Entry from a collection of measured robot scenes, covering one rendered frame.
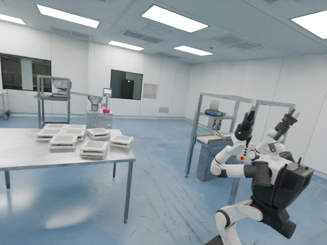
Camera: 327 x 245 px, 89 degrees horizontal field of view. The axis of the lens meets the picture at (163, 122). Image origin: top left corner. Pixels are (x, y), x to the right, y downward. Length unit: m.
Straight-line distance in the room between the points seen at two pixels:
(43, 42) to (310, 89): 8.08
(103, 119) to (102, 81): 2.98
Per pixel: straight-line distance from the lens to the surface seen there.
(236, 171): 1.27
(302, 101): 5.76
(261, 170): 1.23
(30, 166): 1.85
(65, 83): 5.23
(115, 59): 7.42
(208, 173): 3.38
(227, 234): 1.85
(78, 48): 7.29
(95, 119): 4.57
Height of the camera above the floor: 1.66
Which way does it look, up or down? 13 degrees down
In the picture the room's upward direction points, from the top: 8 degrees clockwise
